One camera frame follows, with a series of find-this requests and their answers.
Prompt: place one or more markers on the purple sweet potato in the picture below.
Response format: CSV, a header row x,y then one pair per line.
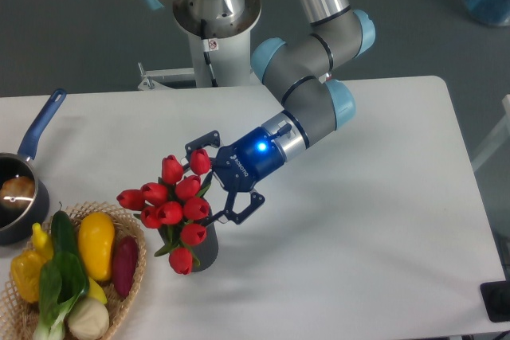
x,y
124,264

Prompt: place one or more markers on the woven wicker basket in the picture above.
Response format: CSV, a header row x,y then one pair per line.
x,y
19,318

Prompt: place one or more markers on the green bok choy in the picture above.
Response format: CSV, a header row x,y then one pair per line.
x,y
62,283

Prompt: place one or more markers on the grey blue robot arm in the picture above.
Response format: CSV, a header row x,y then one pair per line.
x,y
313,105

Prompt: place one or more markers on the small yellow pepper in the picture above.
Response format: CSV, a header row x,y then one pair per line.
x,y
42,242

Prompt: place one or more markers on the blue handled saucepan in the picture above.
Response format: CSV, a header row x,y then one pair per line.
x,y
24,197

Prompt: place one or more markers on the dark grey ribbed vase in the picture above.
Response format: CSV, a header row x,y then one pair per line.
x,y
185,258

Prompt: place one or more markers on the green cucumber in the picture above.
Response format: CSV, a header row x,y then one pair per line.
x,y
63,235

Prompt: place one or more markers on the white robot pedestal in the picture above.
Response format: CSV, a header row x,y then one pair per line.
x,y
218,33

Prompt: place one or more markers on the yellow banana tip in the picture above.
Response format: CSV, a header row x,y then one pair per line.
x,y
95,291

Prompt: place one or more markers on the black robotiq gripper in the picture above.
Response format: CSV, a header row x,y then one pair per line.
x,y
240,165

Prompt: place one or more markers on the yellow squash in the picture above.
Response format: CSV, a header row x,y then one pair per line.
x,y
96,238

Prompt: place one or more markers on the black device at edge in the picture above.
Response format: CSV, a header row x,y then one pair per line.
x,y
496,300

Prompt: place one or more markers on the red tulip bouquet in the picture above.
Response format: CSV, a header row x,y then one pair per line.
x,y
179,193

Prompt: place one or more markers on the beige onion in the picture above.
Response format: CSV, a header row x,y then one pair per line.
x,y
88,320

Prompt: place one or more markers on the yellow bell pepper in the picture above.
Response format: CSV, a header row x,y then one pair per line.
x,y
25,270

